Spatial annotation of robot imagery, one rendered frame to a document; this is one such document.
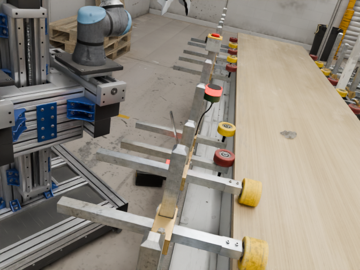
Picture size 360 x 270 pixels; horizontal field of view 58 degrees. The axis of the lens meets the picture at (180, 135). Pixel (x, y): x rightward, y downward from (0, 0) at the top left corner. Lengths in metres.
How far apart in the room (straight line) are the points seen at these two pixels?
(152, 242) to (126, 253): 1.48
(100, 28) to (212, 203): 0.90
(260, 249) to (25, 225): 1.33
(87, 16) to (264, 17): 7.60
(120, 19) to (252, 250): 1.16
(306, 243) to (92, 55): 1.11
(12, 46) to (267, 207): 1.13
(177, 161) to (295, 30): 8.33
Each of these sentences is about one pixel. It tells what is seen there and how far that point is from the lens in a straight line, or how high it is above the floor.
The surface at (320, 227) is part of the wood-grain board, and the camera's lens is 1.11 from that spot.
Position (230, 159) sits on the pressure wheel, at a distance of 1.24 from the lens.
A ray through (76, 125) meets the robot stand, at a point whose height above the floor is 0.76.
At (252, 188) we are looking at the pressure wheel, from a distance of 1.01.
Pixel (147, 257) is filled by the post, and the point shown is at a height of 1.11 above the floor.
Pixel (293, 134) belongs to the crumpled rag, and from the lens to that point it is 1.59.
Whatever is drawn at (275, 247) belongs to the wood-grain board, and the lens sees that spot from 0.97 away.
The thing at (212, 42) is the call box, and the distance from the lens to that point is 1.64.
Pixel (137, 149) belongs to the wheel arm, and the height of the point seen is 0.85.
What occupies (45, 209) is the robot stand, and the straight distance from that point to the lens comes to 1.96.
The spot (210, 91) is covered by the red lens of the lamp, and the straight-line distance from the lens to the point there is 1.17.
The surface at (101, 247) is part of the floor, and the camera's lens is 2.04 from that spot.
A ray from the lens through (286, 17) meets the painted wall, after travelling 8.90.
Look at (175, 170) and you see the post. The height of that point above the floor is 1.12.
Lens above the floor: 1.54
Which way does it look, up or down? 29 degrees down
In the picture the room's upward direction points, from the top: 12 degrees clockwise
